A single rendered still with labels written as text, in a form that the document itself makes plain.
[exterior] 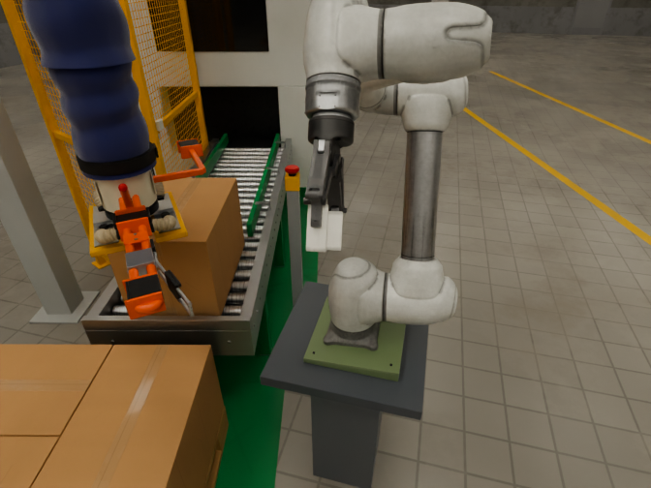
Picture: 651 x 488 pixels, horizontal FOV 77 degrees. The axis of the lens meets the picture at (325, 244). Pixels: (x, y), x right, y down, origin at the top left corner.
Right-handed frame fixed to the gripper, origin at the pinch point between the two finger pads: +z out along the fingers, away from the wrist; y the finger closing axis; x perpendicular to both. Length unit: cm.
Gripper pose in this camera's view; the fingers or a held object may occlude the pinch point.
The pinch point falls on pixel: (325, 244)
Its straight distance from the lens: 67.4
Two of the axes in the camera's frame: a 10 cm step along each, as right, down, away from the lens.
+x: 9.8, 0.5, -2.0
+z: -0.5, 10.0, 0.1
